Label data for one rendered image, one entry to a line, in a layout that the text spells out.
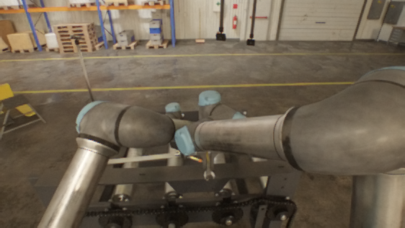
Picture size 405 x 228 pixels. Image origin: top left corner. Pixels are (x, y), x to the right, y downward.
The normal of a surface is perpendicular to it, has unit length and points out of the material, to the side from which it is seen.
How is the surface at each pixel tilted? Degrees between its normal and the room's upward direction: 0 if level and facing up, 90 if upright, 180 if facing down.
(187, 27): 90
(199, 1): 90
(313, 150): 81
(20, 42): 90
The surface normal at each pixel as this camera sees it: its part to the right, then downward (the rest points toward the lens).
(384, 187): -0.58, 0.30
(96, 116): -0.15, -0.50
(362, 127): -0.50, -0.23
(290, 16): 0.07, 0.47
